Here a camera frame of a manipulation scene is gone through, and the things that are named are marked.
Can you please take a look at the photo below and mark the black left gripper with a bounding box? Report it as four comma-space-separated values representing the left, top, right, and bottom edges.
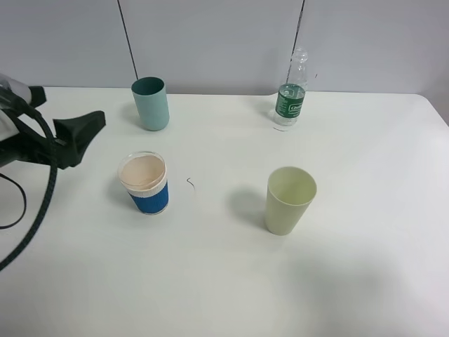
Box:
1, 86, 106, 168

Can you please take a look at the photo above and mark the glass cup with blue sleeve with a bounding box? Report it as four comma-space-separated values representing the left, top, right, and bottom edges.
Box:
118, 151, 169, 215

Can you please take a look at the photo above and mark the clear plastic drink bottle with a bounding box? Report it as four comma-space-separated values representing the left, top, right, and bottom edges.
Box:
274, 47, 308, 128

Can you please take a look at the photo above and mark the teal plastic cup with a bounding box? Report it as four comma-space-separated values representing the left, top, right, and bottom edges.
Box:
131, 77, 170, 131

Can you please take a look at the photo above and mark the pale yellow plastic cup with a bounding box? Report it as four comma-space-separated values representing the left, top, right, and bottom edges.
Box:
264, 166, 317, 236

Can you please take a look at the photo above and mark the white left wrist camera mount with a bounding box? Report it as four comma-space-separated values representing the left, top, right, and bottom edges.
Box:
0, 74, 32, 141

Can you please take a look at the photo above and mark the braided black left camera cable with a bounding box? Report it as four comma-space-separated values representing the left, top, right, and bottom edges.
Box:
0, 89, 59, 271

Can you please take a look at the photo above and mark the thin black cable loop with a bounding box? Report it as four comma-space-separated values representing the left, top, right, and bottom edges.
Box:
0, 173, 27, 231

